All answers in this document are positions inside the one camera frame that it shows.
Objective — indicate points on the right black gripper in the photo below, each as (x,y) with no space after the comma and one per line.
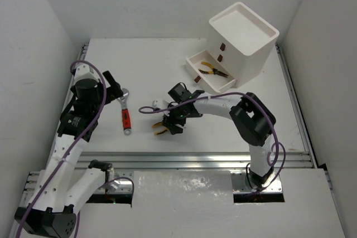
(169,122)

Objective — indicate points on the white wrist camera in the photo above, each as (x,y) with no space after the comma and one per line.
(84,71)
(160,106)

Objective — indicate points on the aluminium table frame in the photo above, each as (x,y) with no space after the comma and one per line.
(186,185)

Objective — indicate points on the white drawer cabinet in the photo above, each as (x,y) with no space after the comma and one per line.
(240,41)

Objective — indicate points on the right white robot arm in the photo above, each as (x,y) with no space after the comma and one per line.
(250,116)

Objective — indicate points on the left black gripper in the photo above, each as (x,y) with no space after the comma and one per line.
(112,86)

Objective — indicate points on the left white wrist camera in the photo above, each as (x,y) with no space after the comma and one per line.
(84,71)

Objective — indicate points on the yellow pliers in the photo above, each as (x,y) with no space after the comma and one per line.
(213,70)
(160,129)

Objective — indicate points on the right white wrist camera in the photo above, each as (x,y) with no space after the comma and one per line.
(160,106)

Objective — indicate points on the white bottom drawer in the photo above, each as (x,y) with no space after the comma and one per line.
(212,84)

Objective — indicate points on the red adjustable wrench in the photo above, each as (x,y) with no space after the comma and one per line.
(126,121)

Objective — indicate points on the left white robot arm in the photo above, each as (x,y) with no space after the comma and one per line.
(54,208)

